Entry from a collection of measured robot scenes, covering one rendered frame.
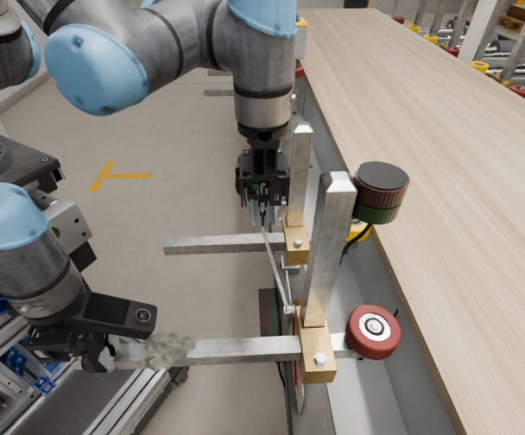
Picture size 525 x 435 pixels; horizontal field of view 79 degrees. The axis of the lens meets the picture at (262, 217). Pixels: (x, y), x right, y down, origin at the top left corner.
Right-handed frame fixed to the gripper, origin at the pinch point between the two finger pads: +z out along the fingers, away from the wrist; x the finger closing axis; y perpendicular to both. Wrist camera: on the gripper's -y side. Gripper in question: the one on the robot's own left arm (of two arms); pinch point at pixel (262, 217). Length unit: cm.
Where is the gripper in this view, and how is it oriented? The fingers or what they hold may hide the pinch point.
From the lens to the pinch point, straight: 58.8
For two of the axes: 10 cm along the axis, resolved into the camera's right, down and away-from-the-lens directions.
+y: 0.5, 6.7, -7.4
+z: 0.0, 7.4, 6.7
